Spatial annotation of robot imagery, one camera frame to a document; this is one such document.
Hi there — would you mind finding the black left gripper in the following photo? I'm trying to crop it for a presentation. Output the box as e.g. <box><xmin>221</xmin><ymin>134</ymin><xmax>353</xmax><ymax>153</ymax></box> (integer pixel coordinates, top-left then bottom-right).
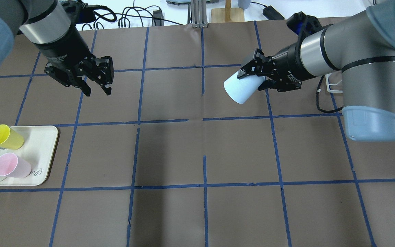
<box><xmin>40</xmin><ymin>33</ymin><xmax>115</xmax><ymax>97</ymax></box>

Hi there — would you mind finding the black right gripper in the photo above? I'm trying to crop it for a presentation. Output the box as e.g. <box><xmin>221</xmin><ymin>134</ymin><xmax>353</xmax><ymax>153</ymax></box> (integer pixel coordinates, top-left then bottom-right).
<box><xmin>237</xmin><ymin>48</ymin><xmax>302</xmax><ymax>92</ymax></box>

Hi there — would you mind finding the light blue plastic cup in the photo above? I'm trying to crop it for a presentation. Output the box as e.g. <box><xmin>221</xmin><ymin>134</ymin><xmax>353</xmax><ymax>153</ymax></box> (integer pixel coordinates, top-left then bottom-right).
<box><xmin>224</xmin><ymin>70</ymin><xmax>266</xmax><ymax>104</ymax></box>

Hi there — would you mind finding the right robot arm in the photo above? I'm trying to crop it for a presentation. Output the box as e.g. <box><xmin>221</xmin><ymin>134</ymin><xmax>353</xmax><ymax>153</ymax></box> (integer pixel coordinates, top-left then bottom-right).
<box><xmin>234</xmin><ymin>0</ymin><xmax>395</xmax><ymax>142</ymax></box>

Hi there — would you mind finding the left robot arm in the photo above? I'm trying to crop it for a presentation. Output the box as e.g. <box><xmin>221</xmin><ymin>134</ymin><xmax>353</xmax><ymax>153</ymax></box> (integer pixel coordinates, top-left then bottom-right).
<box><xmin>0</xmin><ymin>0</ymin><xmax>114</xmax><ymax>96</ymax></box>

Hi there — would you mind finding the yellow plastic cup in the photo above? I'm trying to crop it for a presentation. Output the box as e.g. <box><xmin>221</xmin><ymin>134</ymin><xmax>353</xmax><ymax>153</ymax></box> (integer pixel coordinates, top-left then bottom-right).
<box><xmin>0</xmin><ymin>125</ymin><xmax>24</xmax><ymax>150</ymax></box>

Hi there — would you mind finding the pink plastic cup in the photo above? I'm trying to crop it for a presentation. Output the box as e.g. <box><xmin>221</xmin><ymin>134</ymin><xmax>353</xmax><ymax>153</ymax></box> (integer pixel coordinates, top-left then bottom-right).
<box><xmin>0</xmin><ymin>153</ymin><xmax>32</xmax><ymax>178</ymax></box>

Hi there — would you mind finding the black power adapter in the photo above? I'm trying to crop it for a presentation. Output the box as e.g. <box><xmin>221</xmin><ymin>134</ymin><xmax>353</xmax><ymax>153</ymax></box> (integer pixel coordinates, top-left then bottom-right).
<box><xmin>262</xmin><ymin>6</ymin><xmax>285</xmax><ymax>20</ymax></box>

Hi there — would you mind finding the wooden stand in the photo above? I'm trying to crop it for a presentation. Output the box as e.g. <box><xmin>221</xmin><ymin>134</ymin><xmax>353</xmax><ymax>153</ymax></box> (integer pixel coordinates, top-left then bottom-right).
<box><xmin>210</xmin><ymin>0</ymin><xmax>245</xmax><ymax>23</ymax></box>

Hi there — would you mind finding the cream plastic tray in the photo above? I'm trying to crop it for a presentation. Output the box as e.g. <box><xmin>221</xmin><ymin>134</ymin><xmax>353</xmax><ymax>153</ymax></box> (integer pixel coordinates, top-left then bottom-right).
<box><xmin>0</xmin><ymin>126</ymin><xmax>59</xmax><ymax>186</ymax></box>

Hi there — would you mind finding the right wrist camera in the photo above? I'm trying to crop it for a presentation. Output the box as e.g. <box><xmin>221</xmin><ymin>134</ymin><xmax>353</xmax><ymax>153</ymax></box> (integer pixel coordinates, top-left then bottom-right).
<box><xmin>286</xmin><ymin>12</ymin><xmax>324</xmax><ymax>36</ymax></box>

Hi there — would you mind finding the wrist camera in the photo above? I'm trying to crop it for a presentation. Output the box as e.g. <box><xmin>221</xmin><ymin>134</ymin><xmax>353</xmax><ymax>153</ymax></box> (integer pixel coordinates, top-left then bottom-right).
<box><xmin>286</xmin><ymin>12</ymin><xmax>324</xmax><ymax>36</ymax></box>
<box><xmin>59</xmin><ymin>0</ymin><xmax>96</xmax><ymax>25</ymax></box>

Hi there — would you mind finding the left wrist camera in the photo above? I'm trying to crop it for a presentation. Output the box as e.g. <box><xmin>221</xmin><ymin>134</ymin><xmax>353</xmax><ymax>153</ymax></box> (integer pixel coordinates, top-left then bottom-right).
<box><xmin>59</xmin><ymin>0</ymin><xmax>96</xmax><ymax>25</ymax></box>

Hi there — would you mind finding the aluminium frame post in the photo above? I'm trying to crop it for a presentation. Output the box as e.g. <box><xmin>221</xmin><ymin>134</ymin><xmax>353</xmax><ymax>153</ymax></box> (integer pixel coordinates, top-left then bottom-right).
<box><xmin>191</xmin><ymin>0</ymin><xmax>207</xmax><ymax>28</ymax></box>

